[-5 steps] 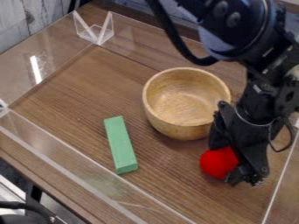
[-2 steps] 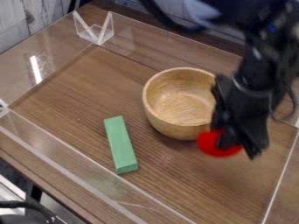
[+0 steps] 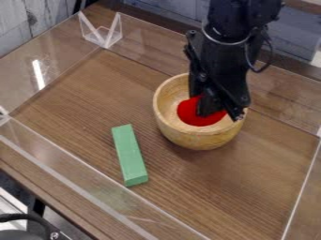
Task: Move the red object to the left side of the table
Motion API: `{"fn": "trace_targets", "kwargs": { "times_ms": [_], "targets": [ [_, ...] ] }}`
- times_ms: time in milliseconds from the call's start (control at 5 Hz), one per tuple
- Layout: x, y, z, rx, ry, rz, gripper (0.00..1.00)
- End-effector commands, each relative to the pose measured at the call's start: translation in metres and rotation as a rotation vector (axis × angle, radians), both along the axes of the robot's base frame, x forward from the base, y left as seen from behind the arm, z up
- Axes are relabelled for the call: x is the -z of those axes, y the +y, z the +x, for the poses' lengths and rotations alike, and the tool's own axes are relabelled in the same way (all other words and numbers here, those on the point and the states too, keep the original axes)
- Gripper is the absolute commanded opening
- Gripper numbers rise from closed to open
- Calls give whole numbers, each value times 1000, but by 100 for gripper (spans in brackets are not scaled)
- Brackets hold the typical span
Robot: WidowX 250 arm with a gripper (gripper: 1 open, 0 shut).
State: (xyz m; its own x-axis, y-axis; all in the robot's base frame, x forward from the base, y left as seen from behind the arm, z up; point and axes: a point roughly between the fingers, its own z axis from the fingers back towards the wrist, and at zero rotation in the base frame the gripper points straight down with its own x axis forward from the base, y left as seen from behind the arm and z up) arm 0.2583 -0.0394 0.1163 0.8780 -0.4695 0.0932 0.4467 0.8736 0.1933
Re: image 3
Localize clear acrylic tray wall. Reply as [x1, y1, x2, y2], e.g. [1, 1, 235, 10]
[0, 17, 321, 240]

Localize clear acrylic corner bracket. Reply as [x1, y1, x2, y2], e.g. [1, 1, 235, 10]
[77, 12, 123, 49]

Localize red plush tomato toy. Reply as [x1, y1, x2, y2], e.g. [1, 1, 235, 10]
[175, 95, 230, 128]

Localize black cable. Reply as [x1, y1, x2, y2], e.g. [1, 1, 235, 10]
[0, 212, 39, 240]

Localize green rectangular block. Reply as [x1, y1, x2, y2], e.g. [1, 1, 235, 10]
[111, 125, 148, 187]

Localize wooden bowl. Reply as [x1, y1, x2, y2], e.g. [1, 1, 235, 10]
[152, 73, 245, 150]

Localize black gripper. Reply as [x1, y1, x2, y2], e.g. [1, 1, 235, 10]
[184, 30, 263, 122]

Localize black metal table leg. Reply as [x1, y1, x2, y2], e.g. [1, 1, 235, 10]
[27, 196, 72, 240]

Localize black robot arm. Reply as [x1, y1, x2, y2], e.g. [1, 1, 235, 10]
[178, 0, 283, 127]

